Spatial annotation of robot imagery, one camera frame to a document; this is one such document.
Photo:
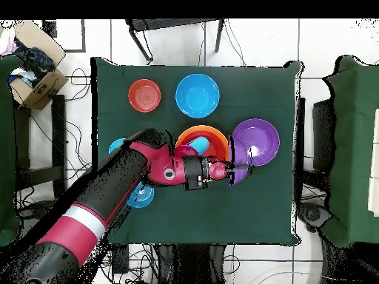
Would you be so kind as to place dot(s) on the glossy red bowl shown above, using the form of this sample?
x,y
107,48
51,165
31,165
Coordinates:
x,y
219,145

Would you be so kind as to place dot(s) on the blue cup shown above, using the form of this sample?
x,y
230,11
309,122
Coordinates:
x,y
200,145

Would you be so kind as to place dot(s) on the large blue bowl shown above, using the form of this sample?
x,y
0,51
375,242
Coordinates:
x,y
197,96

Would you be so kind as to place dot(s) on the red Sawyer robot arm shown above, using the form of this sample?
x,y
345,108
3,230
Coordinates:
x,y
112,183

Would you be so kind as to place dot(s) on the large orange bowl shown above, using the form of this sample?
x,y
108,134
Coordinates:
x,y
204,127

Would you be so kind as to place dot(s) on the cyan ribbed bowl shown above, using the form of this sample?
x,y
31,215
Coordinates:
x,y
114,145

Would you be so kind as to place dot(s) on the green cloth covered table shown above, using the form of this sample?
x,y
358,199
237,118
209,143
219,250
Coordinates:
x,y
352,148
7,148

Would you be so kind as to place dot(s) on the black power adapter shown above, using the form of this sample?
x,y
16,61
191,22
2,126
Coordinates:
x,y
120,260

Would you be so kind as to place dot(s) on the white box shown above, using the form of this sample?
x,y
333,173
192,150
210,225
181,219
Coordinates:
x,y
375,148

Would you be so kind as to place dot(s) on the dark green tablecloth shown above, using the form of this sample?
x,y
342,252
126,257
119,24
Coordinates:
x,y
118,74

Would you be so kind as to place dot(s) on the black metal chair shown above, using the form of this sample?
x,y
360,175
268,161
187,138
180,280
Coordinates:
x,y
165,23

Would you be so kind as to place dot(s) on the black bench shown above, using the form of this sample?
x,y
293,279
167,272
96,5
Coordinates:
x,y
59,118

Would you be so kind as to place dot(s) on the cardboard box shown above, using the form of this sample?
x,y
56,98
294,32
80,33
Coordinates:
x,y
44,88

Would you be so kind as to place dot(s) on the dark blue cloth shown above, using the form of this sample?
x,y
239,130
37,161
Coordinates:
x,y
35,60

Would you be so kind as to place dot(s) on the black floor box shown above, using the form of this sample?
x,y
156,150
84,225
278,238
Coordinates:
x,y
49,28

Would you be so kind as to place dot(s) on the pale pink cloth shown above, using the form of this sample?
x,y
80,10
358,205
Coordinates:
x,y
7,43

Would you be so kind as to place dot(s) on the dark grey pedestal foot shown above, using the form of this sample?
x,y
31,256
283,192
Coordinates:
x,y
314,213

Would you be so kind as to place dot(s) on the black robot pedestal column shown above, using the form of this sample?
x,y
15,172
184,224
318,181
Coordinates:
x,y
192,263

